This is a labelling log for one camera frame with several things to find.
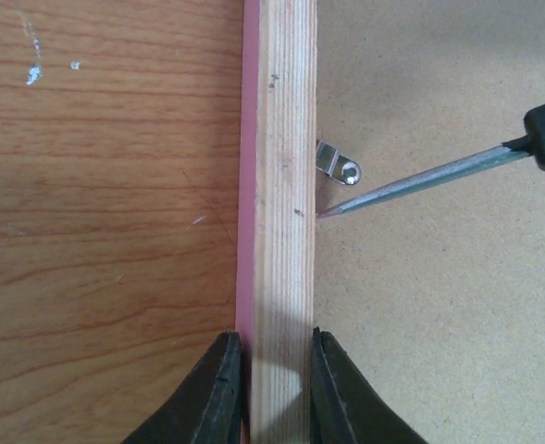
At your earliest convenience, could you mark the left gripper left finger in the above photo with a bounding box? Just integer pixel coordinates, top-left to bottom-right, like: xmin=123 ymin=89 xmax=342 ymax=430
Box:
xmin=123 ymin=332 xmax=242 ymax=443

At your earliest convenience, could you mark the metal frame retaining clip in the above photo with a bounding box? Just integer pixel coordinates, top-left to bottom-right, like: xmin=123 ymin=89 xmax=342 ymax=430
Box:
xmin=316 ymin=141 xmax=362 ymax=186

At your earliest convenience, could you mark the yellow handled screwdriver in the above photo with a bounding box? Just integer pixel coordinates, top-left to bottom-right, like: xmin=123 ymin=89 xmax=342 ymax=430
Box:
xmin=317 ymin=104 xmax=545 ymax=218

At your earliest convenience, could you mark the brown frame backing board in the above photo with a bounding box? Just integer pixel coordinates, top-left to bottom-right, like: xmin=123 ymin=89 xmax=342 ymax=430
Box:
xmin=315 ymin=1 xmax=545 ymax=443

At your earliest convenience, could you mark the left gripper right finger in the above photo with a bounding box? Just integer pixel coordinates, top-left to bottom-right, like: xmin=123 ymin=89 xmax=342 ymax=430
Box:
xmin=310 ymin=328 xmax=426 ymax=443

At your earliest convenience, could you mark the pink wooden picture frame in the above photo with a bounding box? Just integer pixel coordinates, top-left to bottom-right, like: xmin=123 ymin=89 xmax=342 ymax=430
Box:
xmin=235 ymin=1 xmax=317 ymax=443

